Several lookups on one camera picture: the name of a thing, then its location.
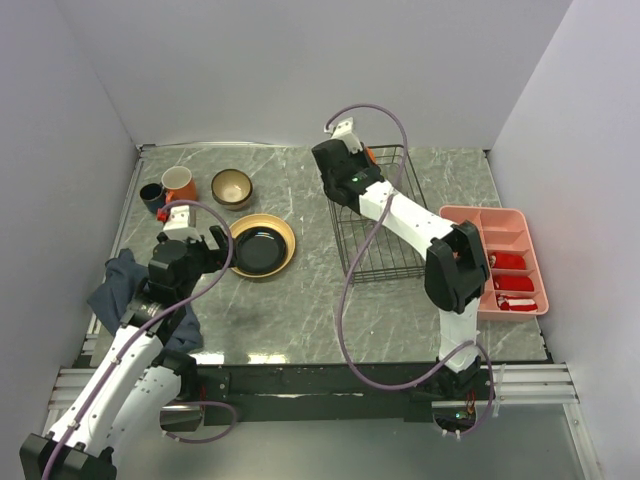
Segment orange mug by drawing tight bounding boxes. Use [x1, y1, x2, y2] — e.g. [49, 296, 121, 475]
[161, 166, 198, 203]

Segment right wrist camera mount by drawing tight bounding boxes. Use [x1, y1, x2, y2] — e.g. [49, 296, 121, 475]
[324, 117, 364, 154]

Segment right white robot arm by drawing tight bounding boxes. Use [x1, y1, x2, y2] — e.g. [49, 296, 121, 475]
[311, 139, 489, 398]

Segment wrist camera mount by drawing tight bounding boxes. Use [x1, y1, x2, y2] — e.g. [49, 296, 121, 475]
[324, 117, 364, 154]
[156, 205, 200, 242]

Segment beige plate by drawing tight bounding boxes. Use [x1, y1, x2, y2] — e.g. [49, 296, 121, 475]
[231, 213, 296, 279]

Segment blue cloth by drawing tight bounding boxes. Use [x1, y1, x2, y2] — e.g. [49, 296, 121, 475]
[87, 248, 204, 353]

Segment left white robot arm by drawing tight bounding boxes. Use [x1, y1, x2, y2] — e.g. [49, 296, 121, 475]
[19, 226, 234, 479]

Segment orange plate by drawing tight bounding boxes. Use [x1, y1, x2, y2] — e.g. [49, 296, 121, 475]
[364, 147, 377, 165]

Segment pink divided tray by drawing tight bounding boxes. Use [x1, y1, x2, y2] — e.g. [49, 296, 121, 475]
[440, 205, 549, 322]

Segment black wire dish rack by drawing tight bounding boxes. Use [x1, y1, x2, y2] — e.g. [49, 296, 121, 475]
[328, 144, 427, 284]

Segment dark blue mug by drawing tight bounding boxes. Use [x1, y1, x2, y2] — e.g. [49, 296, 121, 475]
[139, 183, 166, 216]

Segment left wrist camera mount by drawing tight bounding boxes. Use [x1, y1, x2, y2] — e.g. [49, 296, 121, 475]
[156, 205, 200, 242]

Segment red white striped item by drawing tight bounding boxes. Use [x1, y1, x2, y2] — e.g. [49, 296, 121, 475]
[496, 295, 538, 312]

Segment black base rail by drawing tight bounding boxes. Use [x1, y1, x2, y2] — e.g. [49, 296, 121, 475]
[170, 361, 493, 422]

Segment dark brown patterned bowl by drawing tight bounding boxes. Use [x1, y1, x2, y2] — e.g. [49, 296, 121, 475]
[211, 169, 254, 211]

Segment black plate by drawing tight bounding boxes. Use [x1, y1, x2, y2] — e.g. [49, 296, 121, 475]
[235, 226, 288, 275]

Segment red item in tray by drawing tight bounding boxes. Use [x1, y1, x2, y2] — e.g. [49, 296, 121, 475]
[489, 251, 527, 270]
[493, 275, 535, 292]

